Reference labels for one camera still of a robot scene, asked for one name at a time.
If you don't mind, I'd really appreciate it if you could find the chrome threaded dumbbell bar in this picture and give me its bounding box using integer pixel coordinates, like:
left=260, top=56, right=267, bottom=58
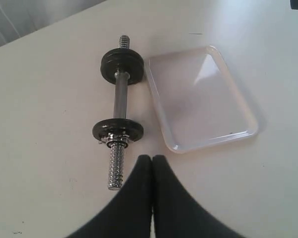
left=108, top=34, right=130, bottom=190

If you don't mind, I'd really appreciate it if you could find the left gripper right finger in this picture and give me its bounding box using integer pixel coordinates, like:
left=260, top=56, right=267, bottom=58
left=152, top=155, right=243, bottom=238

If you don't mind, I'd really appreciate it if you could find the white backdrop curtain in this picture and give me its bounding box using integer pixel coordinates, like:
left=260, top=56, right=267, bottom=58
left=0, top=0, right=85, bottom=52

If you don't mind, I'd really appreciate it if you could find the white rectangular plastic tray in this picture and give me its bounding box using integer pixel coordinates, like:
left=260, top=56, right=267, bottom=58
left=145, top=46, right=259, bottom=154

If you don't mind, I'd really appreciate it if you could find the chrome collar nut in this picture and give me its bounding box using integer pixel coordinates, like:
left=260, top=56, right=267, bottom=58
left=98, top=133, right=130, bottom=148

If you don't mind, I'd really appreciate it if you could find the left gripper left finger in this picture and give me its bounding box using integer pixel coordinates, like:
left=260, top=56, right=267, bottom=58
left=69, top=155, right=153, bottom=238

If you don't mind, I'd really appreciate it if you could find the black weight plate end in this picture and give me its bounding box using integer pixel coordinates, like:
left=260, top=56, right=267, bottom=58
left=100, top=58, right=144, bottom=85

